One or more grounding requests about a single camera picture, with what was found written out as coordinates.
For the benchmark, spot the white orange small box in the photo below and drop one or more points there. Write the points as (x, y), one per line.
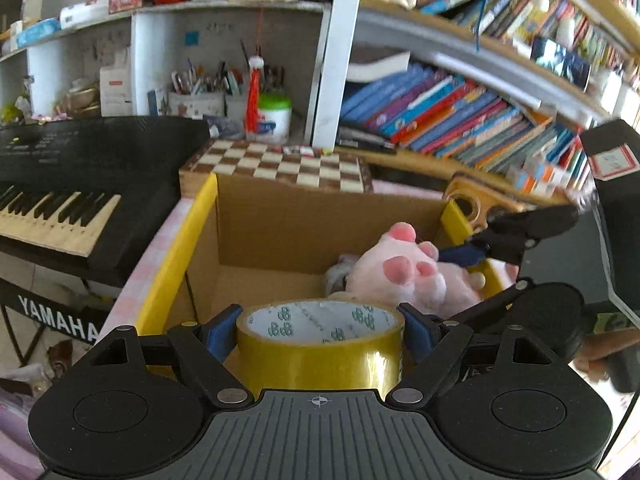
(555, 172)
(530, 180)

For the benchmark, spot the white pen holder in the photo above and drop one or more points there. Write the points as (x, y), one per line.
(195, 105)

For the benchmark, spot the yellow cardboard box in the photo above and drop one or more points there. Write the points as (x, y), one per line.
(270, 230)

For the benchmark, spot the stacked bowls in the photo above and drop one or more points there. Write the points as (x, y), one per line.
(77, 100)

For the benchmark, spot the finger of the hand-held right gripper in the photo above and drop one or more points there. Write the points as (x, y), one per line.
(462, 255)
(490, 305)

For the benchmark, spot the red tassel ornament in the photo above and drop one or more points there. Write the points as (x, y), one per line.
(254, 95)

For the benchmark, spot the white tissue pack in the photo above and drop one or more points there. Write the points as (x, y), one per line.
(82, 14)

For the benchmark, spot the grey toy car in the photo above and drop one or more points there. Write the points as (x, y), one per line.
(337, 275)

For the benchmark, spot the pink plush toy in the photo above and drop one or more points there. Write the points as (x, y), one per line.
(395, 280)

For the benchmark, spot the yellow tape roll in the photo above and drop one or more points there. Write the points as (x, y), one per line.
(320, 365)

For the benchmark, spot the person's right hand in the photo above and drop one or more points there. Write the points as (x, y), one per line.
(595, 350)

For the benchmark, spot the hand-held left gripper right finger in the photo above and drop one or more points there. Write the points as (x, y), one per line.
(417, 332)

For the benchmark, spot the brown white chessboard box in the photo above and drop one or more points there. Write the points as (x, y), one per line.
(280, 162)

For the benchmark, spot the row of blue purple books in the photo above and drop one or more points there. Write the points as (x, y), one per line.
(450, 115)

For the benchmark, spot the brown retro radio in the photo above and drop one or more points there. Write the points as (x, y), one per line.
(470, 200)

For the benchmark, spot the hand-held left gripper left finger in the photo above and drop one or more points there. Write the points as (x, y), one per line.
(222, 332)

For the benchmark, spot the white red carton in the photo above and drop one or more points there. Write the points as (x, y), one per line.
(116, 90)

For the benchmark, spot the purple cloth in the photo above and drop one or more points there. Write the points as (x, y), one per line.
(15, 430)

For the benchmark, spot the green lid white jar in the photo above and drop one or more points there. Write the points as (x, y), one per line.
(275, 120)

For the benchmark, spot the black keyboard stand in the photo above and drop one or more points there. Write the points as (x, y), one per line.
(50, 312)

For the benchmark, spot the black smartphone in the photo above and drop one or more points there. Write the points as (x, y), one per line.
(560, 62)

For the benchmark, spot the black electronic keyboard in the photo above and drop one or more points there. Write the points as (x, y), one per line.
(75, 160)

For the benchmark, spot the blue wet wipes pack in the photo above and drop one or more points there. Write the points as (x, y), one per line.
(37, 34)

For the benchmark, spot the white bookshelf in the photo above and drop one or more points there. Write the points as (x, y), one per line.
(340, 35)

